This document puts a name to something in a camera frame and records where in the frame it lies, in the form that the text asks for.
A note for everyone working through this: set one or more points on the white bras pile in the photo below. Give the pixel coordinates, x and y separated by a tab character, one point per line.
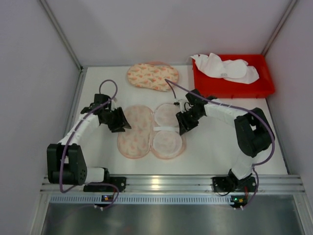
238	71

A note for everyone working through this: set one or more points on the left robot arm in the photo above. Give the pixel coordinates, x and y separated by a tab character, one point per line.
66	163

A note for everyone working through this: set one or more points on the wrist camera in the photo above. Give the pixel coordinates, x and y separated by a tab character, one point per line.
181	104
114	104

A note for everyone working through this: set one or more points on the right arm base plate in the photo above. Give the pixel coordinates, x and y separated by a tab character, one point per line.
225	184

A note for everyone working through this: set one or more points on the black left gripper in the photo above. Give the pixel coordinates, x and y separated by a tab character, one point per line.
117	120

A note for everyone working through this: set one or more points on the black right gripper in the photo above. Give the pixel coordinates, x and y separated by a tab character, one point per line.
187	120

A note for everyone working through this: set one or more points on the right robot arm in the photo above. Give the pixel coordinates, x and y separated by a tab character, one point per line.
253	131

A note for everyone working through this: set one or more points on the floral mesh laundry bag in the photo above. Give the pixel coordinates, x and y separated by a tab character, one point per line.
152	76

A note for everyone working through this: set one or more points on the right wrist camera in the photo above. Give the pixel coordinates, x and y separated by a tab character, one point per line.
181	104

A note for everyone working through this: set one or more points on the slotted cable duct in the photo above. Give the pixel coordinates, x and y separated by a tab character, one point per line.
164	199

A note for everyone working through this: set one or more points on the aluminium front rail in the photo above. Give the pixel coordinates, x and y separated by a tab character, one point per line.
198	184

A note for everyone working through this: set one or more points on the red plastic tray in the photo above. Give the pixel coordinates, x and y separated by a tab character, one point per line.
221	88

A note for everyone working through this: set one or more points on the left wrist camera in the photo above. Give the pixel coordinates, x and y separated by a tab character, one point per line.
114	104

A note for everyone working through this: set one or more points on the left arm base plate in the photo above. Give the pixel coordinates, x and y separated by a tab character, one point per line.
119	182

